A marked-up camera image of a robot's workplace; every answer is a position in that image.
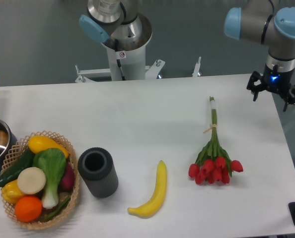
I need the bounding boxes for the black cable on pedestal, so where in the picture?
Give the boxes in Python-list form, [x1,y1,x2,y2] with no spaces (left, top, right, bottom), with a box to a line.
[114,38,126,81]

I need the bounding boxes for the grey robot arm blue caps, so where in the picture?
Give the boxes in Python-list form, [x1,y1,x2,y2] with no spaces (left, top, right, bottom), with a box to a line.
[79,0,295,105]

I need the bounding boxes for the yellow banana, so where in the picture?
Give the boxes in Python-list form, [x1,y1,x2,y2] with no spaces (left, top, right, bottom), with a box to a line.
[127,160,167,219]

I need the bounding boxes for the cream round disc vegetable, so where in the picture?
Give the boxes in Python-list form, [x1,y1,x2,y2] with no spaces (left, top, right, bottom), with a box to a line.
[17,167,46,195]

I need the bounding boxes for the red tulip bouquet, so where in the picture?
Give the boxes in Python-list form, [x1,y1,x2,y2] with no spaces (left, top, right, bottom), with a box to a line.
[188,96,244,184]

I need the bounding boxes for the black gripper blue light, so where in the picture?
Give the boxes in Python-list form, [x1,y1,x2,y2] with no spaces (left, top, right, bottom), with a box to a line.
[246,65,295,112]

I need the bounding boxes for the yellow bell pepper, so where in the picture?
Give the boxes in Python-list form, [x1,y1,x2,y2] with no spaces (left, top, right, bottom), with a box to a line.
[1,180,26,204]

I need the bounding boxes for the dark green cucumber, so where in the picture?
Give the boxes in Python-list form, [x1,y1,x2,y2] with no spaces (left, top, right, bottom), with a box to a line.
[0,148,35,187]

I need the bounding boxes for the green bok choy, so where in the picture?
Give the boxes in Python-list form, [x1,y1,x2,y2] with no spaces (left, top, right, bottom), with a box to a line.
[33,148,66,209]

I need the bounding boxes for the dark grey ribbed vase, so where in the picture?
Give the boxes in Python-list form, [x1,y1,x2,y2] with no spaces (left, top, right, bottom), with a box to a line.
[77,147,119,198]

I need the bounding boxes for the purple sweet potato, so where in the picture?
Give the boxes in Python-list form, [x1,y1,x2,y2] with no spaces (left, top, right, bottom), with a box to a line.
[60,163,75,191]

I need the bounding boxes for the green bean pod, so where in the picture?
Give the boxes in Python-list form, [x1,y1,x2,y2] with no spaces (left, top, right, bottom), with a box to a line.
[42,196,71,222]

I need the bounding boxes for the orange fruit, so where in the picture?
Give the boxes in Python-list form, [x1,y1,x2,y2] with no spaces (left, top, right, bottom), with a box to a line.
[15,195,43,222]

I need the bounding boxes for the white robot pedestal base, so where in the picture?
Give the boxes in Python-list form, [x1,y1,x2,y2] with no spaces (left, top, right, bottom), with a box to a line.
[74,46,203,84]

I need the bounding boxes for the woven wicker basket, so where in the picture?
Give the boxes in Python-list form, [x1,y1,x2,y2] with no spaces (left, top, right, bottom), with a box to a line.
[1,131,80,230]

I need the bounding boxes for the yellow squash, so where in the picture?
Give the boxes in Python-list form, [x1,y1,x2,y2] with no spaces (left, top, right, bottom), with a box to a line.
[28,135,70,159]

